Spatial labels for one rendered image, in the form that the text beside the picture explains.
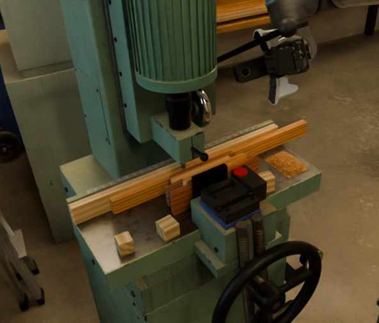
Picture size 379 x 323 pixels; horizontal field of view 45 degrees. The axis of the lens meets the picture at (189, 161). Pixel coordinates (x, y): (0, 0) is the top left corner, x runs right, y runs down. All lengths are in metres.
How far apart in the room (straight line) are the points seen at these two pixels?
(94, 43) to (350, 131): 2.27
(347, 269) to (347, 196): 0.51
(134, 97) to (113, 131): 0.16
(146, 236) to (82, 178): 0.43
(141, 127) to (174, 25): 0.33
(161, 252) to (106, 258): 0.12
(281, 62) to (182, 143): 0.28
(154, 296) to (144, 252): 0.14
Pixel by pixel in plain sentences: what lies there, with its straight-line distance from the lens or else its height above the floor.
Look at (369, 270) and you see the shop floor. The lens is 2.25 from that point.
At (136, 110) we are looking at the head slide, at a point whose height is 1.09.
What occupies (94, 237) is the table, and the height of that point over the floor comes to 0.90.
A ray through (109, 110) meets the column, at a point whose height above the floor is 1.06.
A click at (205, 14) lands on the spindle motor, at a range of 0.90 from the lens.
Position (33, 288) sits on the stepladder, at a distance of 2.10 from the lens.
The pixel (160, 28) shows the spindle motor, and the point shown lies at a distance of 0.89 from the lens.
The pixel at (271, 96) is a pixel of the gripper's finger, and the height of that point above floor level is 1.16.
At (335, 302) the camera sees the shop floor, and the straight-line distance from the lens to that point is 2.09.
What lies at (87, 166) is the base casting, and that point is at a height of 0.80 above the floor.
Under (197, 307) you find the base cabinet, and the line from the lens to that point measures 1.23.
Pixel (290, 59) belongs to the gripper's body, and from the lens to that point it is 1.04.
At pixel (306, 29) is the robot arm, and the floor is 1.20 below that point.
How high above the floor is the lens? 1.63
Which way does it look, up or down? 36 degrees down
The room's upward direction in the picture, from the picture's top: 4 degrees counter-clockwise
